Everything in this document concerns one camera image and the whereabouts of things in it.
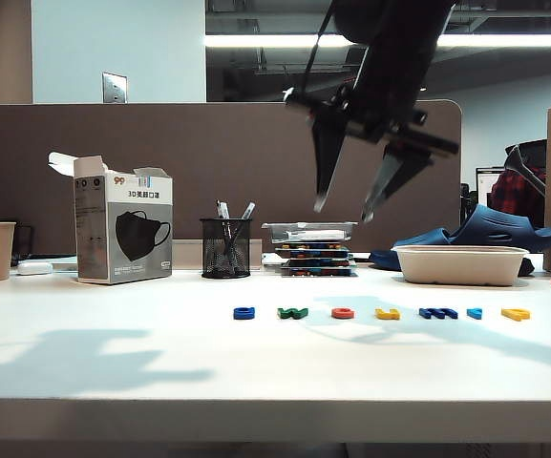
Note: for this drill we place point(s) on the navy blue foam slipper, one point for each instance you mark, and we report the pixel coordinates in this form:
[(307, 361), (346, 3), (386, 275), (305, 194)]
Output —
[(413, 241), (499, 226)]

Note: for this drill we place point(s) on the computer monitor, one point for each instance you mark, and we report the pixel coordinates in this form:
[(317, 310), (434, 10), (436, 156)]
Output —
[(485, 183)]

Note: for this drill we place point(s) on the yellow letter p magnet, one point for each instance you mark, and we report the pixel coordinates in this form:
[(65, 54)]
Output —
[(514, 314)]

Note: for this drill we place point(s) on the metal wall switch plate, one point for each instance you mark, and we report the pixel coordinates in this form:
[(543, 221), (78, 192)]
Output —
[(114, 88)]

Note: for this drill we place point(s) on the dark blue letter m magnet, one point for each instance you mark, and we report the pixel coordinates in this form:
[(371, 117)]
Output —
[(437, 313)]

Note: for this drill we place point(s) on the clear plastic blister tray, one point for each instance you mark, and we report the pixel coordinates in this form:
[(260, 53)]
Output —
[(308, 233)]

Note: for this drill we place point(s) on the black office chair back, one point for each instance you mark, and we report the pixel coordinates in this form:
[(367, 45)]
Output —
[(527, 155)]

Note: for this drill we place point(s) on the grey face mask box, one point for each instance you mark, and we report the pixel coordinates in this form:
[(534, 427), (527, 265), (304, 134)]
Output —
[(122, 238)]

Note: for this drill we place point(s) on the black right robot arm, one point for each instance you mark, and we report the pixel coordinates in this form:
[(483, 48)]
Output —
[(389, 21)]

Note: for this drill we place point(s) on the small white flat packet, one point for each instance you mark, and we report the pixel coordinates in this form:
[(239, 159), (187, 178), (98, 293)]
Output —
[(269, 259)]

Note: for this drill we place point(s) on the brown desk partition panel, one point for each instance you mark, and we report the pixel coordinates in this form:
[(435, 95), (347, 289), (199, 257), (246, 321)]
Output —
[(160, 157)]

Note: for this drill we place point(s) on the beige pulp food tray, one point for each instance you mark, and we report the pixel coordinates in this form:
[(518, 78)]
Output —
[(461, 267)]

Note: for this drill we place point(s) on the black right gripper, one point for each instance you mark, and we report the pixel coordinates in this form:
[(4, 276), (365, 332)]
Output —
[(389, 95)]

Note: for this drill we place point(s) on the yellow letter u magnet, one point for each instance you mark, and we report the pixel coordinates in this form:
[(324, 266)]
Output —
[(387, 314)]

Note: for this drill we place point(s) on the blue letter g magnet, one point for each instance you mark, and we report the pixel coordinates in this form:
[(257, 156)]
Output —
[(244, 313)]

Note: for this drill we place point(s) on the black mesh pen holder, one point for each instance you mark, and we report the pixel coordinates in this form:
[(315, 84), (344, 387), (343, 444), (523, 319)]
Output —
[(226, 253)]

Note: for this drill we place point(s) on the letter magnet pack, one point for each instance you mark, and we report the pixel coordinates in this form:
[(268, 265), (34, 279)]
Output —
[(315, 262), (315, 273), (313, 248)]

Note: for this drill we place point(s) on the light blue letter r magnet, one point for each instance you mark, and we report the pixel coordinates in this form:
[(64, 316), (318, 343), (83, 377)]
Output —
[(474, 313)]

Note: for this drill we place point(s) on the black and white pen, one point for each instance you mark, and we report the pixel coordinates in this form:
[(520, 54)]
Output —
[(222, 210), (248, 211)]

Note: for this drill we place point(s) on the white ceiling light strip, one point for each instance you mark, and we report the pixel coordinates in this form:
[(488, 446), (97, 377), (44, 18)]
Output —
[(256, 41)]

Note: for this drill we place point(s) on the white earbuds case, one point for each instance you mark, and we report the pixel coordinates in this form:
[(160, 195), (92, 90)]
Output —
[(34, 268)]

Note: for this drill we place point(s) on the red letter c magnet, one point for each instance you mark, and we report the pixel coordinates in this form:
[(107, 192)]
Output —
[(343, 313)]

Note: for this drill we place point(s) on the green letter w magnet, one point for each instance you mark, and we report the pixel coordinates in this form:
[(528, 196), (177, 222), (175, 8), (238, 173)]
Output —
[(292, 313)]

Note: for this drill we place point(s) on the red plaid jacket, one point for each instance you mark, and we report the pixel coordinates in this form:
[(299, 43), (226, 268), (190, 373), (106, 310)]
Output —
[(514, 195)]

